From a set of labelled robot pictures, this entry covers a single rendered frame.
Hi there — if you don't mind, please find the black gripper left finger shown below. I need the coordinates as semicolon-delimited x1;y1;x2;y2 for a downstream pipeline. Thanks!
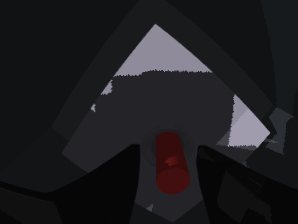
0;144;140;224

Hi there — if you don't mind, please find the dark red cylinder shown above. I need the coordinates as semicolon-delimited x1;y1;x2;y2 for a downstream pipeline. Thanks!
156;132;190;194

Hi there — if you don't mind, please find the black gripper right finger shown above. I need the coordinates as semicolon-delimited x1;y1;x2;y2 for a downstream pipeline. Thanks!
196;145;298;224

